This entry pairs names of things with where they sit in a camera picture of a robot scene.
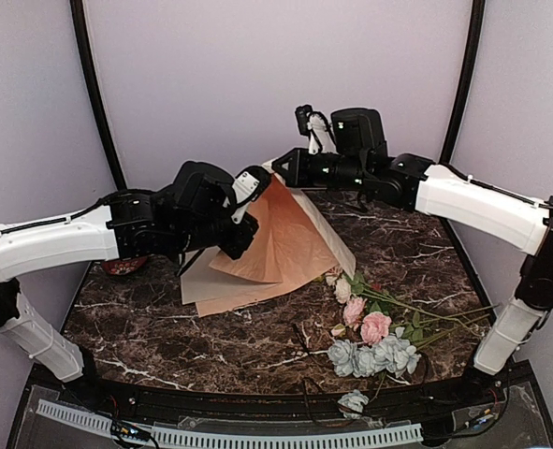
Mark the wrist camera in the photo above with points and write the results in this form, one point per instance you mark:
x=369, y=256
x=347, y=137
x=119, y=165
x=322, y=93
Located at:
x=315, y=127
x=247, y=187

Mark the pink fake flower stem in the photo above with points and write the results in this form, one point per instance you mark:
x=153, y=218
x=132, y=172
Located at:
x=369, y=320

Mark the single blue fake flower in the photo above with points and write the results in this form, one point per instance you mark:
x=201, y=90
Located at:
x=352, y=404

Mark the black frame post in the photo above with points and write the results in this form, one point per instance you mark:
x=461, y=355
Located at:
x=87, y=64
x=465, y=79

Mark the white slotted cable duct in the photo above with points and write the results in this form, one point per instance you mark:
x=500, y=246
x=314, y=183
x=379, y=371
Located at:
x=225, y=434

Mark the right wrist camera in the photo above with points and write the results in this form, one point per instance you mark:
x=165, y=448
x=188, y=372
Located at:
x=315, y=127

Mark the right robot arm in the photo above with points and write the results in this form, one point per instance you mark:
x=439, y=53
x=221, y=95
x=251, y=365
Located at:
x=418, y=184

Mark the blue fake flower bunch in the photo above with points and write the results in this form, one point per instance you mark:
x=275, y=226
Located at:
x=393, y=355

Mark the small circuit board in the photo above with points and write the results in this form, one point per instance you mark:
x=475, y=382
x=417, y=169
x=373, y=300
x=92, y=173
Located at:
x=123, y=430

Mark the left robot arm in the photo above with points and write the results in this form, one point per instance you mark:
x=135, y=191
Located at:
x=117, y=226

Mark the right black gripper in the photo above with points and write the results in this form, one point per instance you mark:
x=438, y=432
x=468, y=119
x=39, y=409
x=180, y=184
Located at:
x=298, y=176

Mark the right black frame post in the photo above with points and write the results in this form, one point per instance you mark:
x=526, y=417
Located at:
x=465, y=79

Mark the left black frame post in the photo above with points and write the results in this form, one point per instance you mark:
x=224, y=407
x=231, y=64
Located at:
x=87, y=64

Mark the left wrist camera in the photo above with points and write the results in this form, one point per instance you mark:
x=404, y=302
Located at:
x=247, y=187

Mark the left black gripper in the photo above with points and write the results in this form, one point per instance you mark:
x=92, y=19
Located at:
x=236, y=247

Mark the peach wrapping paper sheet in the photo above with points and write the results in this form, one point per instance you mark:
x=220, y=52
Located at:
x=293, y=246

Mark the white fake flower stem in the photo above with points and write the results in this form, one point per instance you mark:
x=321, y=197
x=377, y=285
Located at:
x=353, y=293

